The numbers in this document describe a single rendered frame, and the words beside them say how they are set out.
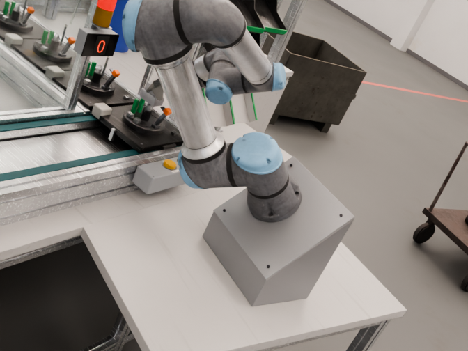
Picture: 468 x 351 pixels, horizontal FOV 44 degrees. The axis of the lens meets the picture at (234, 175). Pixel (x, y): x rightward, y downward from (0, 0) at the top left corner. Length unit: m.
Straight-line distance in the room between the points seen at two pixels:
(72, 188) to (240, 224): 0.46
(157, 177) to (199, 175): 0.24
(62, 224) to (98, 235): 0.10
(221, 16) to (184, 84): 0.19
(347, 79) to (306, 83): 0.45
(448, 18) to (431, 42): 0.53
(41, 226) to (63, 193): 0.10
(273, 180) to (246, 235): 0.19
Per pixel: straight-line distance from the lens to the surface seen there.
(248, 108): 2.25
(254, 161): 1.41
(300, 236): 1.53
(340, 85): 5.45
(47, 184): 1.51
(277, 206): 1.53
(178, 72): 1.32
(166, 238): 1.64
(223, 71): 1.61
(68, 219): 1.58
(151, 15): 1.26
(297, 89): 5.18
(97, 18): 1.75
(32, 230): 1.51
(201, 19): 1.22
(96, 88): 2.03
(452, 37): 12.01
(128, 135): 1.84
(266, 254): 1.52
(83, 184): 1.60
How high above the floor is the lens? 1.78
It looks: 26 degrees down
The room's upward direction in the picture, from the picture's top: 25 degrees clockwise
